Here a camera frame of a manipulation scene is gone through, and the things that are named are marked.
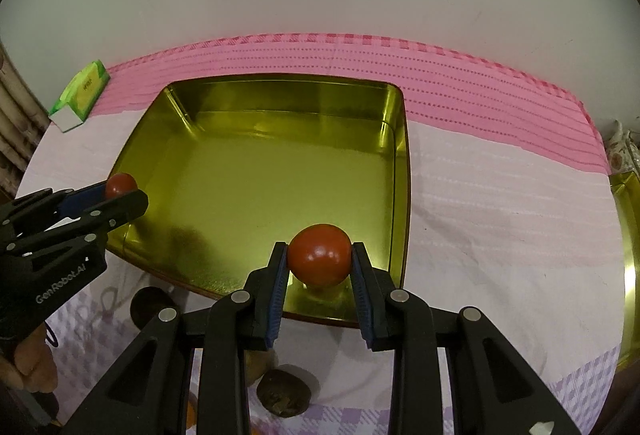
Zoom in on red cherry tomato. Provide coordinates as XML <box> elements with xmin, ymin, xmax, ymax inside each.
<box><xmin>286</xmin><ymin>224</ymin><xmax>352</xmax><ymax>288</ymax></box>
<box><xmin>104</xmin><ymin>173</ymin><xmax>138</xmax><ymax>200</ymax></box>

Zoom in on left hand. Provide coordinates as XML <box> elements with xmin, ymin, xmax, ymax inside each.
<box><xmin>0</xmin><ymin>323</ymin><xmax>58</xmax><ymax>393</ymax></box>

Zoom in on dark passion fruit near tin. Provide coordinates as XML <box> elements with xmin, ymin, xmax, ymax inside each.
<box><xmin>129</xmin><ymin>287</ymin><xmax>178</xmax><ymax>330</ymax></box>

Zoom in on beige radiator at left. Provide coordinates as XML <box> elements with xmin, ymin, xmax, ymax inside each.
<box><xmin>0</xmin><ymin>47</ymin><xmax>50</xmax><ymax>203</ymax></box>

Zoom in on brown longan front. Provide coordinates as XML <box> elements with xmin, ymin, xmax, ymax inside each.
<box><xmin>244</xmin><ymin>349</ymin><xmax>278</xmax><ymax>387</ymax></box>

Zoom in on green white small carton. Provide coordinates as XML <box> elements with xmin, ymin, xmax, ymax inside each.
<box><xmin>49</xmin><ymin>60</ymin><xmax>111</xmax><ymax>133</ymax></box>

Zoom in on dark passion fruit right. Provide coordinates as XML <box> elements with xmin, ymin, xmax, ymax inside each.
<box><xmin>256</xmin><ymin>369</ymin><xmax>311</xmax><ymax>418</ymax></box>

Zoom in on pink purple checkered tablecloth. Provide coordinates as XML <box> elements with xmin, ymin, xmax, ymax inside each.
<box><xmin>20</xmin><ymin>33</ymin><xmax>625</xmax><ymax>432</ymax></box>

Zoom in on red toffee tin box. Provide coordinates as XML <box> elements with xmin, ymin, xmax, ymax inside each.
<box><xmin>107</xmin><ymin>73</ymin><xmax>411</xmax><ymax>299</ymax></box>

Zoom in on gold tin lid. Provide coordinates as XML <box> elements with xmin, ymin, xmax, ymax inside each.
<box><xmin>610</xmin><ymin>172</ymin><xmax>639</xmax><ymax>371</ymax></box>

